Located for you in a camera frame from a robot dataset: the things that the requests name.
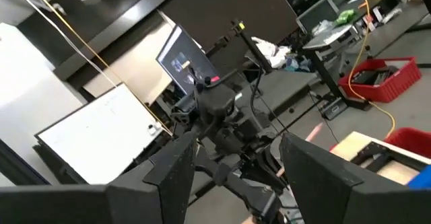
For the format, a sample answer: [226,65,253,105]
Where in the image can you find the white hanging cable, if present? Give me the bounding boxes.
[6,0,119,89]

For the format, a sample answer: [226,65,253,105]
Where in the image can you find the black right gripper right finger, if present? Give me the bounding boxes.
[279,132,431,224]

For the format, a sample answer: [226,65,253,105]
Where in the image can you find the computer monitor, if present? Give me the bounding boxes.
[156,24,222,96]

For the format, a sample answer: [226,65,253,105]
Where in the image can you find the grey office table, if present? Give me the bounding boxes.
[302,0,431,62]

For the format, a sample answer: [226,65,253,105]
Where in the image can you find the grey office chair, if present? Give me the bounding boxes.
[296,0,341,35]

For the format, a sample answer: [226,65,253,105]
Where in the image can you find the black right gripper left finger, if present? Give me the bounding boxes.
[0,131,198,224]

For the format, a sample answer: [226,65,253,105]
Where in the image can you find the grey floor box device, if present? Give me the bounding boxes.
[322,97,349,122]

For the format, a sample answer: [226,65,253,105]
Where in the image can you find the white garment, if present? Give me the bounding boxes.
[251,36,292,69]

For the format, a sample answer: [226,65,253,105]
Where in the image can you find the green snack package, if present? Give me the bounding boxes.
[335,9,356,26]

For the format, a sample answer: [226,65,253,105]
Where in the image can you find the red basket with black devices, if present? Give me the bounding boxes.
[337,56,422,104]

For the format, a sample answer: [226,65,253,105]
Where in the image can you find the empty red plastic basket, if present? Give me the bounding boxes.
[383,126,431,159]

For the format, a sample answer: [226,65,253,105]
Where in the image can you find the black tripod stand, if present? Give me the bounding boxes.
[230,19,274,75]

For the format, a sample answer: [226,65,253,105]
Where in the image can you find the large blue plastic bin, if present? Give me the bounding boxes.
[406,173,431,190]

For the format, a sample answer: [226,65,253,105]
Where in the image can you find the yellow cable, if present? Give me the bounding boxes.
[346,0,397,139]
[35,0,174,137]

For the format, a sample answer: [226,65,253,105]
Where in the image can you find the white whiteboard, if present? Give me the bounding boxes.
[33,82,165,186]

